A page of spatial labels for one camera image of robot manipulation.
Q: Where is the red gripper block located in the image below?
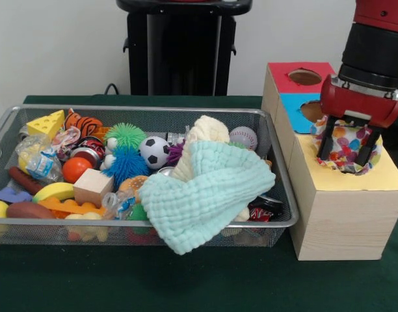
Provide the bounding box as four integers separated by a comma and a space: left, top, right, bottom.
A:
317, 73, 398, 170

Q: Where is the colourful spotted cloth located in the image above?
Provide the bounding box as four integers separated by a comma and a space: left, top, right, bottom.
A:
309, 118, 384, 176

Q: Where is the cream knitted cloth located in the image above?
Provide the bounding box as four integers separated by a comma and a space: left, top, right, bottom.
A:
169, 115, 250, 222

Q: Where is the light blue knitted cloth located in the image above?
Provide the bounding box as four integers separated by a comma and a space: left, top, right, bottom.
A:
137, 140, 277, 255

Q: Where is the wooden box with three holes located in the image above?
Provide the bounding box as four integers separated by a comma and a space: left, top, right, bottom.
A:
261, 61, 398, 260

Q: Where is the shallow mesh bin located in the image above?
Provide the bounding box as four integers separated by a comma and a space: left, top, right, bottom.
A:
0, 103, 300, 247

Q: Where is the white toy baseball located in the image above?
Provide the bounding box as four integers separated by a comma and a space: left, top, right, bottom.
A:
229, 126, 258, 151

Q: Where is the black and white soccer ball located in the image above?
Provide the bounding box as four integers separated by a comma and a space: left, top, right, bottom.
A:
139, 136, 171, 170

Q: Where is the green spiky ball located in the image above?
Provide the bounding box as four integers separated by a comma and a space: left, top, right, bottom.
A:
104, 122, 148, 152

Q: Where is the blue spiky toy with eyes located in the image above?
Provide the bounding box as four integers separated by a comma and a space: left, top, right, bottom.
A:
99, 138, 142, 191

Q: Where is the orange tiger plush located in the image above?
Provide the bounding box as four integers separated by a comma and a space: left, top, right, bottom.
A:
62, 108, 103, 137

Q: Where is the orange-red ball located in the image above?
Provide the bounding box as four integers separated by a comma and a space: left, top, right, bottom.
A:
62, 157, 93, 183

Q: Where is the yellow toy banana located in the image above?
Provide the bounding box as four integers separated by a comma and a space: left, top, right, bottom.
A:
32, 182, 75, 204

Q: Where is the yellow cheese wedge toy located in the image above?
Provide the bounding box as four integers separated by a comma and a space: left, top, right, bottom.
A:
26, 109, 66, 136

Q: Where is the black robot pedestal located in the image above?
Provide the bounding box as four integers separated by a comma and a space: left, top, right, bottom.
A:
116, 0, 254, 96

